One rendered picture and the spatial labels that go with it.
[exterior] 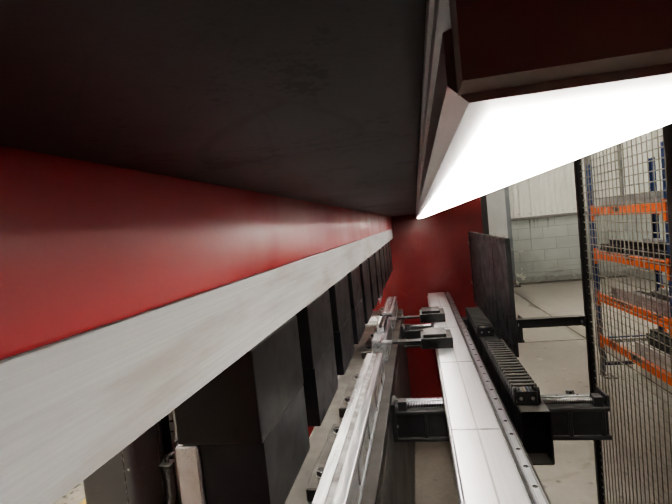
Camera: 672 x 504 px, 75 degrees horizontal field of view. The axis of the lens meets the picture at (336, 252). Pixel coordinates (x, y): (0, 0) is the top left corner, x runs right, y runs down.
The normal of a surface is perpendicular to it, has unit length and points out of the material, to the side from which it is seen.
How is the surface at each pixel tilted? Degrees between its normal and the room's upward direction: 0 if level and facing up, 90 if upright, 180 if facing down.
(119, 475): 90
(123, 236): 90
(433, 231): 90
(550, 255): 90
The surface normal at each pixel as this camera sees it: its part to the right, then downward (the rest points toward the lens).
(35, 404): 0.98, -0.09
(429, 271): -0.18, 0.07
